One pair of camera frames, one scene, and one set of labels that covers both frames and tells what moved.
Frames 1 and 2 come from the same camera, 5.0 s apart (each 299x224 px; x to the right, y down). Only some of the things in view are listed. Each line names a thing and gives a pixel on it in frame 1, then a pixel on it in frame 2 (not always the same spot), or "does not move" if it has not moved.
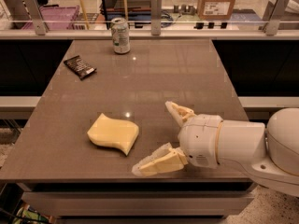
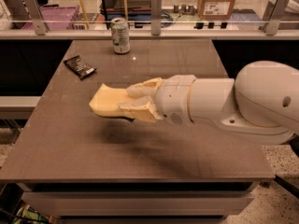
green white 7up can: (121, 35) does not move
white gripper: (201, 139) → (174, 98)
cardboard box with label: (217, 2) does not move
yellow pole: (82, 7) does not move
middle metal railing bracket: (156, 13) does not move
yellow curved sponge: (113, 132) → (107, 100)
